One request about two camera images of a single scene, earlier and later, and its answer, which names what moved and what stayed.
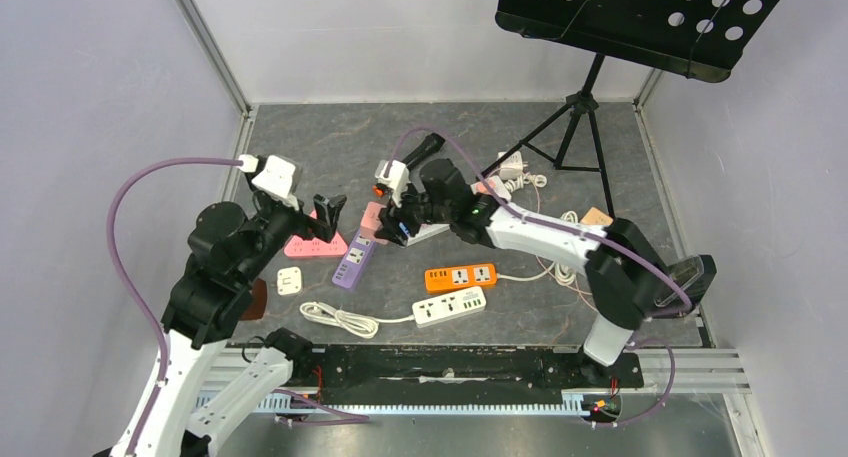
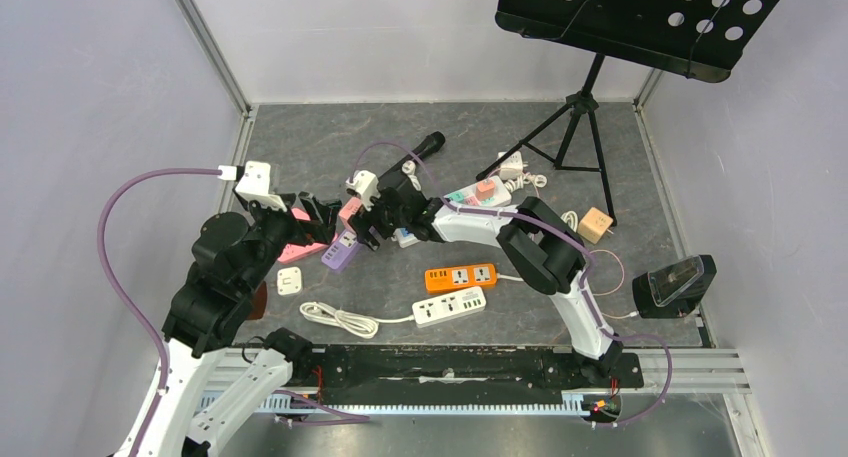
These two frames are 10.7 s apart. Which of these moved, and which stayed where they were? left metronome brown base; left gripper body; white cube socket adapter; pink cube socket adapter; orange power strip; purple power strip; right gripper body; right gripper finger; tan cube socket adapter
Moved: pink cube socket adapter; right gripper finger; purple power strip
Stayed: tan cube socket adapter; white cube socket adapter; left metronome brown base; left gripper body; orange power strip; right gripper body
